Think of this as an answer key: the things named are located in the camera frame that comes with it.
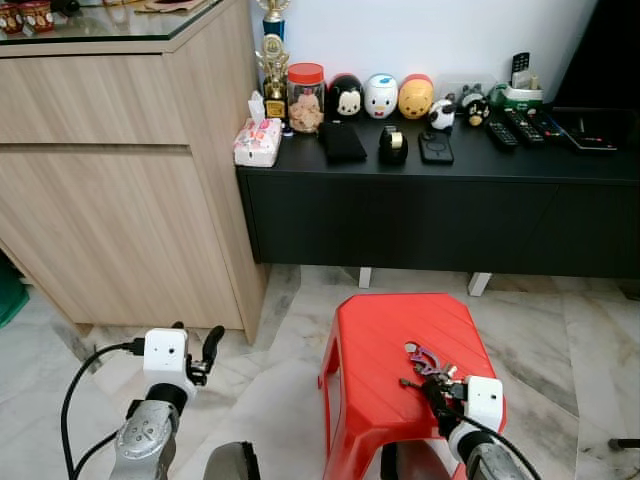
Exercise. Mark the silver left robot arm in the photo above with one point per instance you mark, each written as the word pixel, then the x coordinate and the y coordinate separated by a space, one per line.
pixel 145 445

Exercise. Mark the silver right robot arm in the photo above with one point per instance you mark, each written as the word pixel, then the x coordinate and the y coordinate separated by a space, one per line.
pixel 490 462

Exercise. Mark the silver purple key bunch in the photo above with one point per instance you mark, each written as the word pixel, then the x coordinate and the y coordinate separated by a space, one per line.
pixel 420 355

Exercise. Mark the red plastic stool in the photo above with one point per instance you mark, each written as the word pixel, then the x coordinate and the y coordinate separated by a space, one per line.
pixel 380 340

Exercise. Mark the white console leg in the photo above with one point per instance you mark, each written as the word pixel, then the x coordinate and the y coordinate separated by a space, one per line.
pixel 365 278
pixel 480 284

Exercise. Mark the grey robot left leg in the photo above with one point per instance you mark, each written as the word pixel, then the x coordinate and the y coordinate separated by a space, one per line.
pixel 232 462

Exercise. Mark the light wooden cabinet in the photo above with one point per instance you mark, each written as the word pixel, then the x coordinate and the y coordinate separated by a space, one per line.
pixel 110 200

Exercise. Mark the black low console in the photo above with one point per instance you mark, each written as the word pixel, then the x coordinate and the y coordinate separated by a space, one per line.
pixel 430 220

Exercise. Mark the green plastic object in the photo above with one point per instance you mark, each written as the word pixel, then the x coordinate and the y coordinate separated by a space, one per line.
pixel 12 295

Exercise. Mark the pink tissue pack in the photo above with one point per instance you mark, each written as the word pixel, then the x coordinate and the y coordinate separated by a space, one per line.
pixel 258 142

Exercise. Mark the black tape dispenser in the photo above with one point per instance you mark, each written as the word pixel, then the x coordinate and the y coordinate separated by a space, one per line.
pixel 393 146

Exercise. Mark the black wallet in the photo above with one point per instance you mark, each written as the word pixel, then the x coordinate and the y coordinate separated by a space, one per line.
pixel 343 143

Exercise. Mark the black remote control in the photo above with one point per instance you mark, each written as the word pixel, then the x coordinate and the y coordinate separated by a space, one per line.
pixel 548 123
pixel 526 127
pixel 503 135

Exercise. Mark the small black white figure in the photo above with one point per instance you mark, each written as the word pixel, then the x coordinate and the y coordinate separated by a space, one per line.
pixel 443 114

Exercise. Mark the clear jar with red lid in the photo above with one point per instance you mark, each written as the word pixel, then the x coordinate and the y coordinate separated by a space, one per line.
pixel 305 100

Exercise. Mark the small black mouse figure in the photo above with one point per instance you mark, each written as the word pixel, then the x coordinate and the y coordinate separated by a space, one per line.
pixel 474 106

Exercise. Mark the flat black box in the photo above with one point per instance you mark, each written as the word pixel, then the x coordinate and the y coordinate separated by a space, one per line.
pixel 590 132

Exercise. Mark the gold blue trophy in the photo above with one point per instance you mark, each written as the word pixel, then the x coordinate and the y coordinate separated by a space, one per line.
pixel 272 70

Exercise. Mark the black mouse plush toy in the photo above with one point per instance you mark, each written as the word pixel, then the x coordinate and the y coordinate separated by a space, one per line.
pixel 345 97

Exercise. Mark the white duck plush toy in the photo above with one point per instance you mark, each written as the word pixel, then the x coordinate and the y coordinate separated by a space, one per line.
pixel 381 97

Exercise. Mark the green desk holder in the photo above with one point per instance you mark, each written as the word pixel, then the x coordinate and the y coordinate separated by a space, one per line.
pixel 520 97

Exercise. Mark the small black upright remote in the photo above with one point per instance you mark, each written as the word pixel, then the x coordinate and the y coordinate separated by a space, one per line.
pixel 520 62

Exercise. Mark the black television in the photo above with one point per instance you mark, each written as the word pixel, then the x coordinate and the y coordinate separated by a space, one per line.
pixel 605 55

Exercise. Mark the tan flat tray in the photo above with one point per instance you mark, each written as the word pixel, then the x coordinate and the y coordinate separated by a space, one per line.
pixel 172 5

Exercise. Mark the red patterned container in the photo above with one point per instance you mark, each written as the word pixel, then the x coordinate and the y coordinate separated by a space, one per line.
pixel 11 20
pixel 38 15

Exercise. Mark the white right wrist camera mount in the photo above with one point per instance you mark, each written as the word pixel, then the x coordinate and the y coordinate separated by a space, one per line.
pixel 486 402

